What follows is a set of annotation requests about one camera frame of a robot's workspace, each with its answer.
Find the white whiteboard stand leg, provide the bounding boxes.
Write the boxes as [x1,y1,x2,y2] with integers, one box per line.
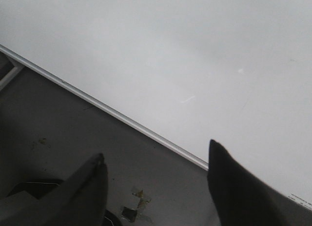
[0,53,24,90]

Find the white whiteboard with aluminium frame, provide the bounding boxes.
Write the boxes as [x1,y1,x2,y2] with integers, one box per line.
[0,0,312,209]

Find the clear tape scraps on floor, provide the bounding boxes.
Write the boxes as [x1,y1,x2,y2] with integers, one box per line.
[120,186,153,224]

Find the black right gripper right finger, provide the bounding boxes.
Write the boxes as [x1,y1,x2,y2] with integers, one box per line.
[207,140,312,226]

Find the dark object at floor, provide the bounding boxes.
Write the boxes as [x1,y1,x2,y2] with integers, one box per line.
[7,180,63,199]

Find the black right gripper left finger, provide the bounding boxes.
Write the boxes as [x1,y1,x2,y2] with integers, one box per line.
[0,153,108,226]

